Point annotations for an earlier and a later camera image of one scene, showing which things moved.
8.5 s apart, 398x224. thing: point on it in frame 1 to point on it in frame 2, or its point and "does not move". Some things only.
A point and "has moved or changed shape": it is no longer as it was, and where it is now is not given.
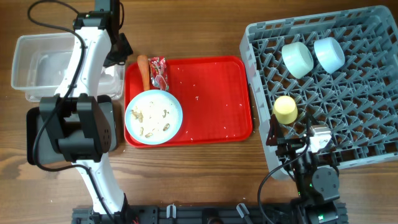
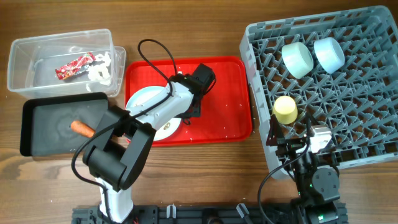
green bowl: (297, 59) does not move
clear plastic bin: (41, 62) does not move
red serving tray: (214, 94) does not move
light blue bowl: (329, 55) does not move
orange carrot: (143, 63) has moved or changed shape
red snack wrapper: (158, 73) has moved or changed shape
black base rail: (202, 214) does not move
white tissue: (109, 70) has moved or changed shape
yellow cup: (285, 109) does not move
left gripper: (128, 52) to (197, 114)
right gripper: (288, 145) does not move
